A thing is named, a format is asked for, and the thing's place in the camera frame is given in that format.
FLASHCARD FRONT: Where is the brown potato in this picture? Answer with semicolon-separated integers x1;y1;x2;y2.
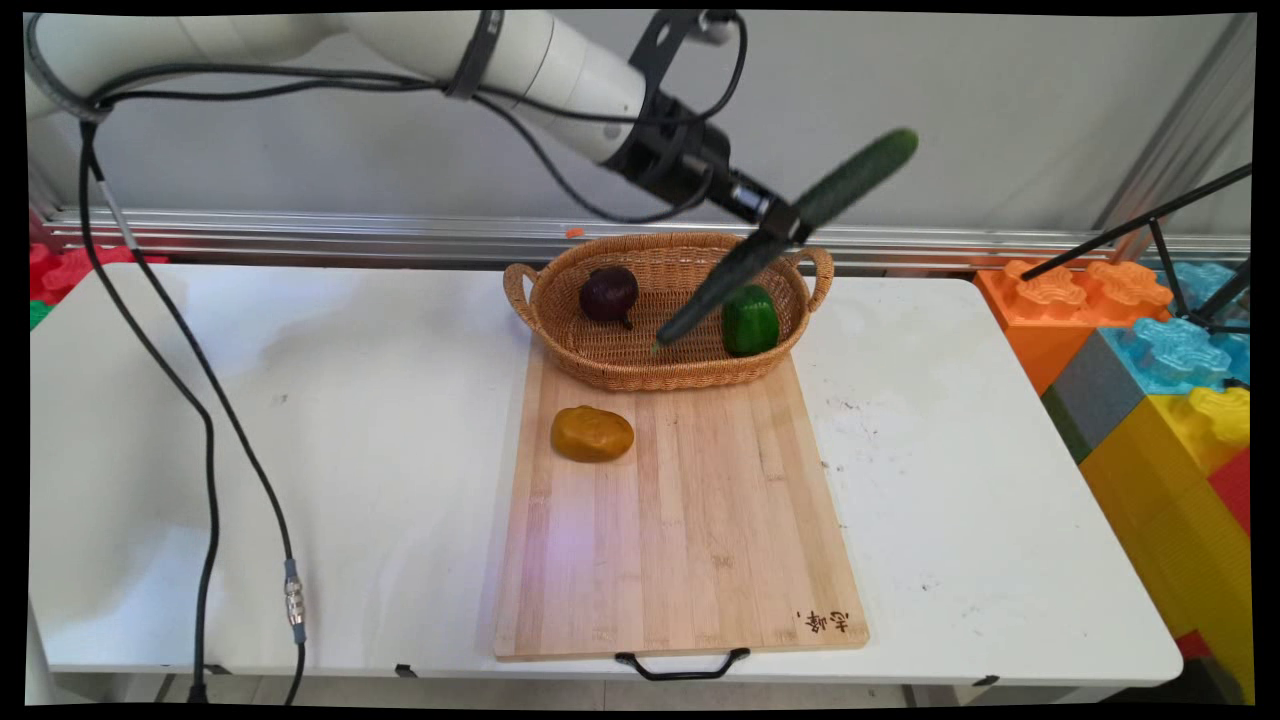
550;405;636;464

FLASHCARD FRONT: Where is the black cable with metal connector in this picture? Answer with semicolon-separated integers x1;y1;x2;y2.
78;12;751;703

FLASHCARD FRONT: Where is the light blue giant toy block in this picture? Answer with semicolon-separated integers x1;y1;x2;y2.
1098;262;1251;396

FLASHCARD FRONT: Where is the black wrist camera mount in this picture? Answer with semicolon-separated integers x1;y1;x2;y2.
628;10;743;103

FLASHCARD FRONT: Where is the plain black cable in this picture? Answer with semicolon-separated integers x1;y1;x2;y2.
78;62;716;703

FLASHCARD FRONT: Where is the black cutting board handle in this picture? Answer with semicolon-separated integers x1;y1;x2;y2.
614;648;751;682

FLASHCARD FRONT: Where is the orange giant toy block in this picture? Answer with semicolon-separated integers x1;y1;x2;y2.
975;258;1176;396

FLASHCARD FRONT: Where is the dark purple onion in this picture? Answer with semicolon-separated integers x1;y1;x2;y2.
579;265;641;331

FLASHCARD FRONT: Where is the woven wicker basket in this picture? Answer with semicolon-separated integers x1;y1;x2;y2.
502;232;835;393

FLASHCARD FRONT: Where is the yellow giant toy block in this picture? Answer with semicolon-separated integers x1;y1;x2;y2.
1080;385;1256;703

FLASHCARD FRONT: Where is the red giant toy block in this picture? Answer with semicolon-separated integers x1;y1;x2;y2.
1208;448;1253;536

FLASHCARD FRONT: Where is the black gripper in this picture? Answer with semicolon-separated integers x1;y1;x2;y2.
606;92;813;251

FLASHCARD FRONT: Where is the green bell pepper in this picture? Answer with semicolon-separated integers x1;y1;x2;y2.
721;284;782;358

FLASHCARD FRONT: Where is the wooden cutting board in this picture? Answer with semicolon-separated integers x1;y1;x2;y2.
494;345;869;663

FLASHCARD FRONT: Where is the long green cucumber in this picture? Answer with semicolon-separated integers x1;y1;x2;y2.
653;127;920;353

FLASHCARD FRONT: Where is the diagonal aluminium post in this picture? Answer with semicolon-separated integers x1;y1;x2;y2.
1093;14;1257;263

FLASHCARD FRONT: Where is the black tripod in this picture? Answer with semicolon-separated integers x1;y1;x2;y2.
1020;163;1253;333

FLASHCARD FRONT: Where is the horizontal aluminium rail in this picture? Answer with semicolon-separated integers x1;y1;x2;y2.
40;207;1251;273

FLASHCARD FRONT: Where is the red toy block pile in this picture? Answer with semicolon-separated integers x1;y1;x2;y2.
28;242;171;307

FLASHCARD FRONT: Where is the grey giant toy block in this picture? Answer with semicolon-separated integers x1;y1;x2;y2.
1040;328;1147;466

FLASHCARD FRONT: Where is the grey cable strap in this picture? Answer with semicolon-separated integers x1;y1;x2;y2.
25;14;113;125
444;10;507;101

